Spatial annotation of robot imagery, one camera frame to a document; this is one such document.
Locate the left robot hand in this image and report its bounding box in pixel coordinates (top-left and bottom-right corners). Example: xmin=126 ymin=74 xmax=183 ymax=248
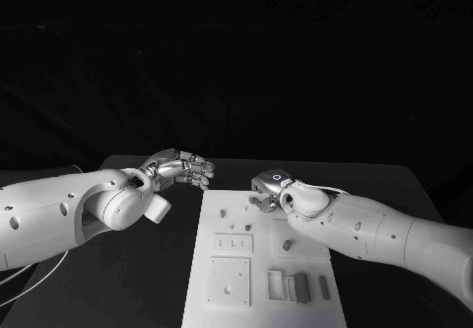
xmin=139 ymin=148 xmax=217 ymax=192

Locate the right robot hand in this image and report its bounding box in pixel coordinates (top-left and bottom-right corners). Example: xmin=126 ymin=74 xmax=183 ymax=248
xmin=248 ymin=168 xmax=297 ymax=214

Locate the white task board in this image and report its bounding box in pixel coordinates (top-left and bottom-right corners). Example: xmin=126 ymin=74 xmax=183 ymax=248
xmin=181 ymin=189 xmax=349 ymax=328

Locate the grey long block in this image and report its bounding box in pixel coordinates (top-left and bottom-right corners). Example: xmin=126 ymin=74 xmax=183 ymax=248
xmin=293 ymin=273 xmax=313 ymax=304

